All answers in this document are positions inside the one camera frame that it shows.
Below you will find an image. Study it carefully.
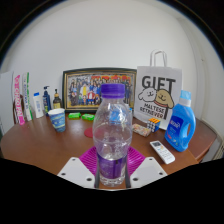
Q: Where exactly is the white lettered tube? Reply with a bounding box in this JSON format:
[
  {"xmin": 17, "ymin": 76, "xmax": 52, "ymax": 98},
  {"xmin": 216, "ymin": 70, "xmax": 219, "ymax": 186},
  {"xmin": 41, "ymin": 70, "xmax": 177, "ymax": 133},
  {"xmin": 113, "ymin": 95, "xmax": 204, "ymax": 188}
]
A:
[{"xmin": 21, "ymin": 71, "xmax": 34, "ymax": 122}]

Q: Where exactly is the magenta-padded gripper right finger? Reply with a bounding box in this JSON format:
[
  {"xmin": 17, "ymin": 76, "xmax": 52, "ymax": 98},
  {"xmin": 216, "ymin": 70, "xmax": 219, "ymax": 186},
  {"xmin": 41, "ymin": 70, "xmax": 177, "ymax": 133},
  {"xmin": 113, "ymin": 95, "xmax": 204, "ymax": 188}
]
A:
[{"xmin": 124, "ymin": 145, "xmax": 168, "ymax": 190}]

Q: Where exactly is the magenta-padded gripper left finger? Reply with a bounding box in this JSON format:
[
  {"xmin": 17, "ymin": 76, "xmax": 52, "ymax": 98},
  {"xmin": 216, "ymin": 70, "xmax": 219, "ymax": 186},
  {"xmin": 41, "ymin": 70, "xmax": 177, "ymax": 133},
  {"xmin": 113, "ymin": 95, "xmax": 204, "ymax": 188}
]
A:
[{"xmin": 57, "ymin": 145, "xmax": 101, "ymax": 190}]

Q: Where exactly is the blue patterned mug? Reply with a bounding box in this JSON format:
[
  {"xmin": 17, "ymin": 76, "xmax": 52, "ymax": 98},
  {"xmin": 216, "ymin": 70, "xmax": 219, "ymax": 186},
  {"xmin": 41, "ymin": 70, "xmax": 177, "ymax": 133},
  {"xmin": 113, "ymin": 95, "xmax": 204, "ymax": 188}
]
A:
[{"xmin": 47, "ymin": 107, "xmax": 67, "ymax": 133}]

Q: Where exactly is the dark blue pump bottle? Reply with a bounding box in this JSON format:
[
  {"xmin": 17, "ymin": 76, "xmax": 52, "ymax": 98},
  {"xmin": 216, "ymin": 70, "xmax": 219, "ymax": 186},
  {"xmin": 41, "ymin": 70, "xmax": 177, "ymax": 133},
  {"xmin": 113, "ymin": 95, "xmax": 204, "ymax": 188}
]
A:
[{"xmin": 42, "ymin": 85, "xmax": 53, "ymax": 114}]

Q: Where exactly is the clear purple-capped water bottle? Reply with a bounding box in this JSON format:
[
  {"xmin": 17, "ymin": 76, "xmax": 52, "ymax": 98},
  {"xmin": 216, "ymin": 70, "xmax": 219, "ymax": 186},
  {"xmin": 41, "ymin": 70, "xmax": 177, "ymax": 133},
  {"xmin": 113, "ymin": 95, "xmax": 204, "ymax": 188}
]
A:
[{"xmin": 92, "ymin": 83, "xmax": 134, "ymax": 188}]

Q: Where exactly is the blue detergent bottle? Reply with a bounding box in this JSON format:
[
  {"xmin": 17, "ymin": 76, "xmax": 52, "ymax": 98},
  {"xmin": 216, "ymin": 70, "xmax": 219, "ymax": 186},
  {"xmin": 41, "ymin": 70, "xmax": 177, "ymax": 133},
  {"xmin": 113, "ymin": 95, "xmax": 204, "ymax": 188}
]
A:
[{"xmin": 164, "ymin": 89, "xmax": 197, "ymax": 153}]

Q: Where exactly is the white remote control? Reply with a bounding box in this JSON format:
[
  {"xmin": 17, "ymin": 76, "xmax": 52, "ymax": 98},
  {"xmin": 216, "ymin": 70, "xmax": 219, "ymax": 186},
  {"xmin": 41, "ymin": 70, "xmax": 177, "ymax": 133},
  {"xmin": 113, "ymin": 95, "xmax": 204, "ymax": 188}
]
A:
[{"xmin": 149, "ymin": 140, "xmax": 176, "ymax": 165}]

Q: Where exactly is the white blue-capped bottle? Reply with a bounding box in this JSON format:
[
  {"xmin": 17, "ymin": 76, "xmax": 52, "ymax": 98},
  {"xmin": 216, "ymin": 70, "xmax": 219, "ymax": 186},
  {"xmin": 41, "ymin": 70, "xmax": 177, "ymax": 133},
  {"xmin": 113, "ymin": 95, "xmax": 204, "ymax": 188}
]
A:
[{"xmin": 32, "ymin": 92, "xmax": 45, "ymax": 119}]

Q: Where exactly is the small patterned packet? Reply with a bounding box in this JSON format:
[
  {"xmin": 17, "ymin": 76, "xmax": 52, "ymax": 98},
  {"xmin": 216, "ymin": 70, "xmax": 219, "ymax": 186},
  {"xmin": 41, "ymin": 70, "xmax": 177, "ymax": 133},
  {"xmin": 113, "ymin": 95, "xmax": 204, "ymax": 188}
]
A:
[{"xmin": 131, "ymin": 123, "xmax": 153, "ymax": 138}]

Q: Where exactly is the white paper gift bag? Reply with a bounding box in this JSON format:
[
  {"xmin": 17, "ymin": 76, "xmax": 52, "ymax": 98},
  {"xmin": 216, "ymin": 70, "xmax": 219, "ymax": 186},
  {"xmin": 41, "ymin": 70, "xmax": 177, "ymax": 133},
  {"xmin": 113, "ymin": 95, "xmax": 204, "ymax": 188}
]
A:
[{"xmin": 133, "ymin": 49, "xmax": 183, "ymax": 131}]

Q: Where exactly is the white refrigerator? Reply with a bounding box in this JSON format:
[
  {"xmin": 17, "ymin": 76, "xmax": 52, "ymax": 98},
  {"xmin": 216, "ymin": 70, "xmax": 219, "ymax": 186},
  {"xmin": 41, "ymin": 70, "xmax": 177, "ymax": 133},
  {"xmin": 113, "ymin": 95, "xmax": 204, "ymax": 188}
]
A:
[{"xmin": 0, "ymin": 70, "xmax": 16, "ymax": 134}]

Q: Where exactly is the flat round red coaster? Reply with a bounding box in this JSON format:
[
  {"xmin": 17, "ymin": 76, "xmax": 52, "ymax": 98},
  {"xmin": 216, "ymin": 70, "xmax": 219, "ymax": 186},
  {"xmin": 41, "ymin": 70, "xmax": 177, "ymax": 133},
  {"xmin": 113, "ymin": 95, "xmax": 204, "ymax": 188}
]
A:
[{"xmin": 83, "ymin": 126, "xmax": 95, "ymax": 139}]

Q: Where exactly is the framed group photo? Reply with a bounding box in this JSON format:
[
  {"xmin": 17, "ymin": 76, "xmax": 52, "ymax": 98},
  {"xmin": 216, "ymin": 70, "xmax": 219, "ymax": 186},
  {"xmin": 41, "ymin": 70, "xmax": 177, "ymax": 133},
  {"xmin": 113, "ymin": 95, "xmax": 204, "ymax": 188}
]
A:
[{"xmin": 62, "ymin": 67, "xmax": 138, "ymax": 113}]

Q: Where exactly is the amber pump bottle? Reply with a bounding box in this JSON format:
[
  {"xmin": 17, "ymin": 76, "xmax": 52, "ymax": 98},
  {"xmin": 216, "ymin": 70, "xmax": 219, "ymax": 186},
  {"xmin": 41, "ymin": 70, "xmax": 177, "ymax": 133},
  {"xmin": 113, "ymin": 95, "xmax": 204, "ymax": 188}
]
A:
[{"xmin": 52, "ymin": 88, "xmax": 63, "ymax": 110}]

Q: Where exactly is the colourful puzzle cube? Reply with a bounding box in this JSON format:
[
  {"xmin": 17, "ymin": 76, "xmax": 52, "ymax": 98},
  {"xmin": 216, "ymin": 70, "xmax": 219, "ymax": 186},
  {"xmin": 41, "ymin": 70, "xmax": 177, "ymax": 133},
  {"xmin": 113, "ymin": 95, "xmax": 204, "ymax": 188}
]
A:
[{"xmin": 146, "ymin": 117, "xmax": 161, "ymax": 133}]

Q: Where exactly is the pink lettered tube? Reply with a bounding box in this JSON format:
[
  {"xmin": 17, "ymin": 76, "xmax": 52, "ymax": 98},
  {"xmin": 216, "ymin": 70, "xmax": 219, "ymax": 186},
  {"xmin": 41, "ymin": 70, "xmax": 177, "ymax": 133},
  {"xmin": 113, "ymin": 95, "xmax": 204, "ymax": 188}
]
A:
[{"xmin": 12, "ymin": 74, "xmax": 26, "ymax": 126}]

